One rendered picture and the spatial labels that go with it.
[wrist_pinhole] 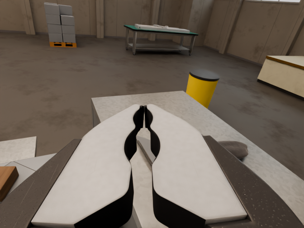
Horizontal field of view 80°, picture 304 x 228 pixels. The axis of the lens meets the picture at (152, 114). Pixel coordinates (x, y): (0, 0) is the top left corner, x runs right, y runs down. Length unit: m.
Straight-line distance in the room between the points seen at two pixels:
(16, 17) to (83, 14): 2.40
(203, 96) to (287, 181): 2.21
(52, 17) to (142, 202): 6.63
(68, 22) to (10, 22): 2.84
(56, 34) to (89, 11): 2.69
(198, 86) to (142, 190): 2.38
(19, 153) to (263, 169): 1.17
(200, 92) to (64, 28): 5.22
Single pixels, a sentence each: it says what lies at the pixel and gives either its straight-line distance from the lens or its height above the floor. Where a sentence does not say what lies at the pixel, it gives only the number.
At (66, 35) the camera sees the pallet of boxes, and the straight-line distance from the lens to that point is 7.00.
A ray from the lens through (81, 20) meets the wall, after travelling 9.22.
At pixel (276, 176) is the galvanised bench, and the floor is 1.05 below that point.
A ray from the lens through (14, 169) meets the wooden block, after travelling 0.90.
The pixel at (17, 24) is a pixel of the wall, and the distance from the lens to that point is 9.19.
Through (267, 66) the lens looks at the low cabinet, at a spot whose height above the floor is 0.48.
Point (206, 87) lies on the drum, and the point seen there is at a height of 0.59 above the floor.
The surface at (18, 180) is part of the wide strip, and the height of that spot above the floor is 0.87.
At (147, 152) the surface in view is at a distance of 0.66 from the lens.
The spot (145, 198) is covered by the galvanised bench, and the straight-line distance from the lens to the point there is 0.57.
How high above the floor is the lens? 1.51
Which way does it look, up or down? 30 degrees down
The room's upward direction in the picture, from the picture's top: 8 degrees clockwise
